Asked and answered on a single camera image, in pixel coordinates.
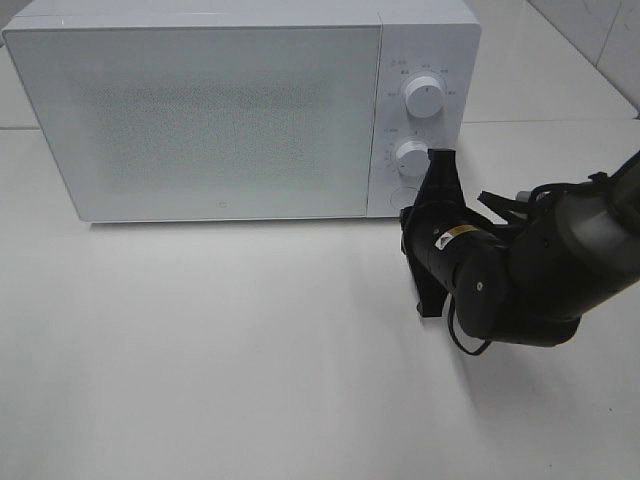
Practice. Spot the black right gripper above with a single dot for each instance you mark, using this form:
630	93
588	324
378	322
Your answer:
427	227

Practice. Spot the round white door button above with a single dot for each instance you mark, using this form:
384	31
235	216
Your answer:
403	197

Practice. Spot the white timer knob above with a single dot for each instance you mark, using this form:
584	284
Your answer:
412	158

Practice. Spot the white microwave door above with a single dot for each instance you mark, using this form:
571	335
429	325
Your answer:
205	124

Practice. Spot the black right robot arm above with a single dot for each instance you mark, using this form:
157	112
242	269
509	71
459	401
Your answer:
528	274

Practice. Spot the upper white power knob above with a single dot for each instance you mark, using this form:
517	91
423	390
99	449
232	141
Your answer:
423	95

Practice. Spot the white microwave oven body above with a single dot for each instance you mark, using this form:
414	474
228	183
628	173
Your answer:
415	36

